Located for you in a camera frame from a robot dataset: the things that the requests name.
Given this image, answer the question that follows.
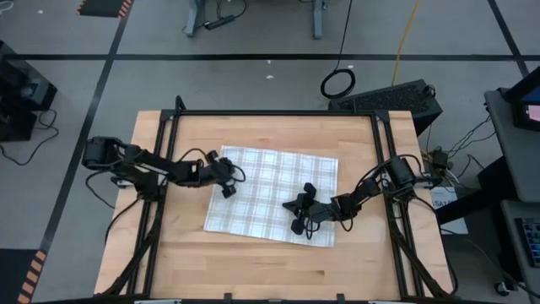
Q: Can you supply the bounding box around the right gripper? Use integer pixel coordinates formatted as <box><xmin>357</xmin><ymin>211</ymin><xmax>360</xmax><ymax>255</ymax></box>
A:
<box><xmin>282</xmin><ymin>182</ymin><xmax>338</xmax><ymax>236</ymax></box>

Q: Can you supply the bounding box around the white plaid towel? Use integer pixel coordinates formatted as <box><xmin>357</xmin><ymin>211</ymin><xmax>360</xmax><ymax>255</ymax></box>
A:
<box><xmin>203</xmin><ymin>145</ymin><xmax>340</xmax><ymax>248</ymax></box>

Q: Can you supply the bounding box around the black power strip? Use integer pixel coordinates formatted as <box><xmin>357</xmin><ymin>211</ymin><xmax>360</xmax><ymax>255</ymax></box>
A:
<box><xmin>203</xmin><ymin>14</ymin><xmax>236</xmax><ymax>30</ymax></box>

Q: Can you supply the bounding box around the black power adapter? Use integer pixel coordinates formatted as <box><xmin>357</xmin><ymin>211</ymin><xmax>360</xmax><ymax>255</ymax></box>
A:
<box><xmin>431</xmin><ymin>149</ymin><xmax>451</xmax><ymax>169</ymax></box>

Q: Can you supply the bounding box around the white paper sheet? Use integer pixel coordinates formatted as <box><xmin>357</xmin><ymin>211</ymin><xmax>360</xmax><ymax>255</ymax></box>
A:
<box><xmin>429</xmin><ymin>187</ymin><xmax>470</xmax><ymax>236</ymax></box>

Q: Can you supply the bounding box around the grey table leg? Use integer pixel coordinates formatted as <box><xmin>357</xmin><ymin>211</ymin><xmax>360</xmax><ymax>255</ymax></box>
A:
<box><xmin>311</xmin><ymin>0</ymin><xmax>327</xmax><ymax>41</ymax></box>
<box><xmin>184</xmin><ymin>0</ymin><xmax>207</xmax><ymax>38</ymax></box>

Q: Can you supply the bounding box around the hazard striped floor mat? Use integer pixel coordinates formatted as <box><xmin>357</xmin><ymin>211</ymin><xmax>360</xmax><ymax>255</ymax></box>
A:
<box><xmin>75</xmin><ymin>0</ymin><xmax>135</xmax><ymax>19</ymax></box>
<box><xmin>0</xmin><ymin>247</ymin><xmax>48</xmax><ymax>304</ymax></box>

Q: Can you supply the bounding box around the black desk base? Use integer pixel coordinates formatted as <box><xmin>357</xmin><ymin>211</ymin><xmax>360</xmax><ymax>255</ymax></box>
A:
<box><xmin>434</xmin><ymin>155</ymin><xmax>524</xmax><ymax>292</ymax></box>

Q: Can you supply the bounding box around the black equipment stack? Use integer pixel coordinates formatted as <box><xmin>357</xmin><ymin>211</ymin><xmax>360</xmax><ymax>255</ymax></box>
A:
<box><xmin>0</xmin><ymin>40</ymin><xmax>59</xmax><ymax>143</ymax></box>

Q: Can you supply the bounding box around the grey desk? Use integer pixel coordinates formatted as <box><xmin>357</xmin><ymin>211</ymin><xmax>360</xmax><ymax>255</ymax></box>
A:
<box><xmin>483</xmin><ymin>87</ymin><xmax>540</xmax><ymax>204</ymax></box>
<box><xmin>500</xmin><ymin>198</ymin><xmax>540</xmax><ymax>296</ymax></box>

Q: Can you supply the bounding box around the dark keypad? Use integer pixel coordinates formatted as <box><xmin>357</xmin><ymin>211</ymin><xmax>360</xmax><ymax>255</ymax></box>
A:
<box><xmin>517</xmin><ymin>217</ymin><xmax>540</xmax><ymax>269</ymax></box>

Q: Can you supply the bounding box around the black monitor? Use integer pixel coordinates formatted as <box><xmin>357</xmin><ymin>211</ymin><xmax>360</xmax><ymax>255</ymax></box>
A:
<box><xmin>505</xmin><ymin>66</ymin><xmax>540</xmax><ymax>133</ymax></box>

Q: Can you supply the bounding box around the black aluminium table frame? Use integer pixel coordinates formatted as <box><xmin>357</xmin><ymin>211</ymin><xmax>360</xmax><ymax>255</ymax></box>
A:
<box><xmin>99</xmin><ymin>95</ymin><xmax>456</xmax><ymax>304</ymax></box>

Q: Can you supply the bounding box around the black hanging cable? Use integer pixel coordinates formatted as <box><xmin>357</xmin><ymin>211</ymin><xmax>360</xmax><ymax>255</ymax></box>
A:
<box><xmin>319</xmin><ymin>0</ymin><xmax>358</xmax><ymax>100</ymax></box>

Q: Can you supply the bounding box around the black floor cable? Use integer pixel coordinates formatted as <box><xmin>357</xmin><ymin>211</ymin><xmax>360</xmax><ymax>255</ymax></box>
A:
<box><xmin>0</xmin><ymin>108</ymin><xmax>60</xmax><ymax>166</ymax></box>

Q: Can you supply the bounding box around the yellow hanging cable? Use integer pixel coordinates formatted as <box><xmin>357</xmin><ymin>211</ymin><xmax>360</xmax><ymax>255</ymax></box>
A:
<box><xmin>391</xmin><ymin>0</ymin><xmax>422</xmax><ymax>87</ymax></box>

